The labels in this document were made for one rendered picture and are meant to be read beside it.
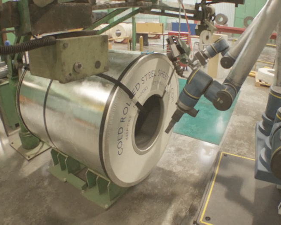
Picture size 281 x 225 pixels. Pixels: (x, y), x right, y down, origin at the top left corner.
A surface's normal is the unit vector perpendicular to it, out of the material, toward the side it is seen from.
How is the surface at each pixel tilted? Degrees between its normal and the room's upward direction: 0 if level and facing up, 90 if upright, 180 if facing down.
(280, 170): 90
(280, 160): 88
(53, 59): 88
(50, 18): 90
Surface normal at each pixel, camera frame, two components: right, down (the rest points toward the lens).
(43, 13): 0.84, 0.24
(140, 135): -0.20, -0.70
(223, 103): -0.55, 0.36
